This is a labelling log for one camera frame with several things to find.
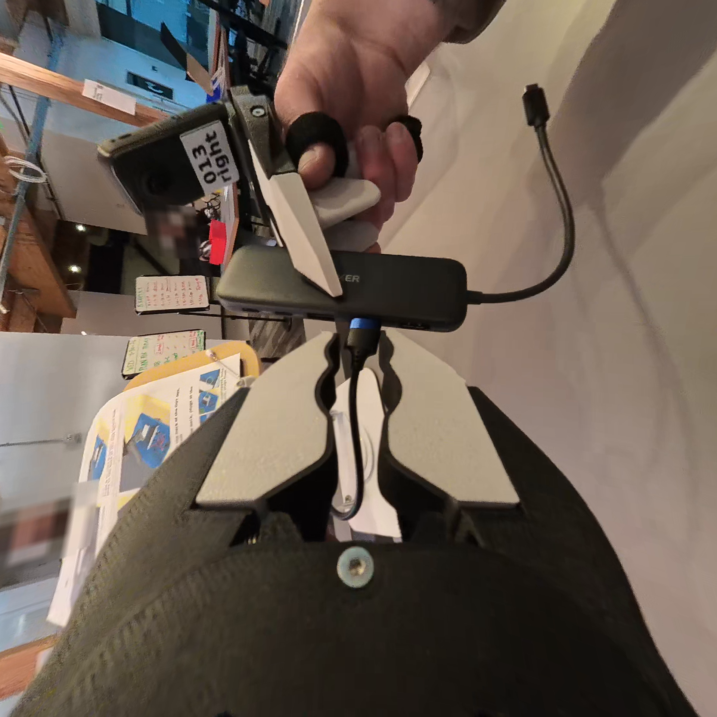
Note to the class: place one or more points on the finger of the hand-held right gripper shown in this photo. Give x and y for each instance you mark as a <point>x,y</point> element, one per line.
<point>308,235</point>
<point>266,193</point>

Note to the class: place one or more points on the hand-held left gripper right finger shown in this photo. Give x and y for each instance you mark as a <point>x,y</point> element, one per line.
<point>448,442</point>

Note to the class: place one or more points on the handwritten whiteboard easel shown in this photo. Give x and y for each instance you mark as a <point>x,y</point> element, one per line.
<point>162,353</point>
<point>173,294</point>

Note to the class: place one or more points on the printed instruction sheet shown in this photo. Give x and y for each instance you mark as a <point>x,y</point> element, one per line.
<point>140,403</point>

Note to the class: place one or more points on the person's right hand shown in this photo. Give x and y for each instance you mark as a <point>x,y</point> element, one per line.
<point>347,61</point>

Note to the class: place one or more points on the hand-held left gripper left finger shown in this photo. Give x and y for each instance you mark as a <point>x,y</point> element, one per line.
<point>269,442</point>

